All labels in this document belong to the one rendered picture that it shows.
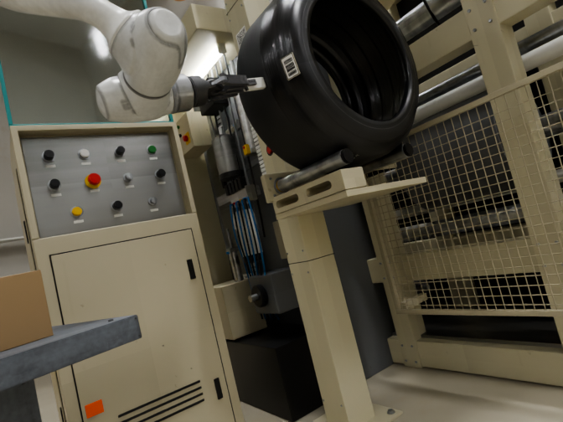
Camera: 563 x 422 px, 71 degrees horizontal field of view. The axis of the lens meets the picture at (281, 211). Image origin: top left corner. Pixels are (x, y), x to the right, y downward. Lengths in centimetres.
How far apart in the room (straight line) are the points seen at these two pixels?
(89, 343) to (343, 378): 104
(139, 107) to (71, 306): 74
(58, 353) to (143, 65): 51
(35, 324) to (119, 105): 46
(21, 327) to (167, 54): 52
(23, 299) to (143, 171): 92
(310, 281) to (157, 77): 91
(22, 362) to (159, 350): 88
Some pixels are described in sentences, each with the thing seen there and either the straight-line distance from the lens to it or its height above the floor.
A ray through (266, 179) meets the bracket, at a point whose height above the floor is 93.
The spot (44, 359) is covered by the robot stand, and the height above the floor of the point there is 63.
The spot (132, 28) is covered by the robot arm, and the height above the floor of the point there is 115.
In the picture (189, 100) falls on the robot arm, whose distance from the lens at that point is 100.
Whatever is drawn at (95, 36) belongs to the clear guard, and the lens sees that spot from 176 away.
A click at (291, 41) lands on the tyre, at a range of 114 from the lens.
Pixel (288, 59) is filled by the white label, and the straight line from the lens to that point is 111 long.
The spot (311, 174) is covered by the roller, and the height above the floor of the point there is 89.
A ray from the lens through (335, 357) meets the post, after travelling 151.
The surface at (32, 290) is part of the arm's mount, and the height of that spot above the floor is 73.
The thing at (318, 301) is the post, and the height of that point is 47.
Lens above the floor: 71
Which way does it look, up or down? 4 degrees up
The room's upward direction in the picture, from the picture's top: 14 degrees counter-clockwise
